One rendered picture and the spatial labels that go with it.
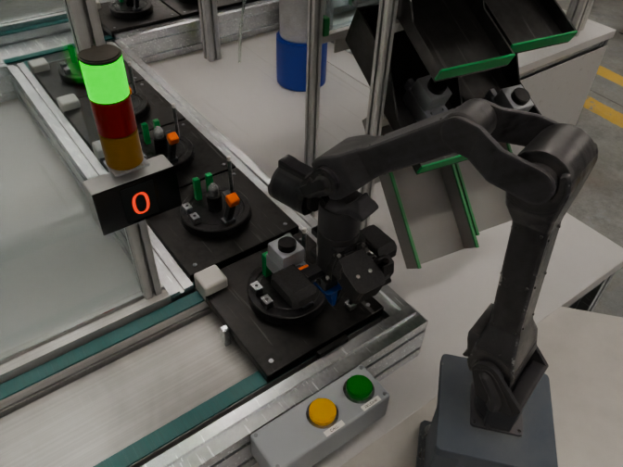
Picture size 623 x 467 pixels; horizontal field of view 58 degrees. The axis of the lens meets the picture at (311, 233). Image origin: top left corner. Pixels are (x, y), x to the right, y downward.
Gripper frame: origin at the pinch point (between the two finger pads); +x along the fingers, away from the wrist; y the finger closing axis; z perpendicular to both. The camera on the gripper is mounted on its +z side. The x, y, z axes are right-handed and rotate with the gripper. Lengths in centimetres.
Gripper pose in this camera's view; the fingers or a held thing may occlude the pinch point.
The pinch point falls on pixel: (334, 288)
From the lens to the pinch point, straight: 83.5
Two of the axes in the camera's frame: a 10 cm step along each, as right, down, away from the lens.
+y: 8.1, -3.9, 4.5
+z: 5.9, 5.6, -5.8
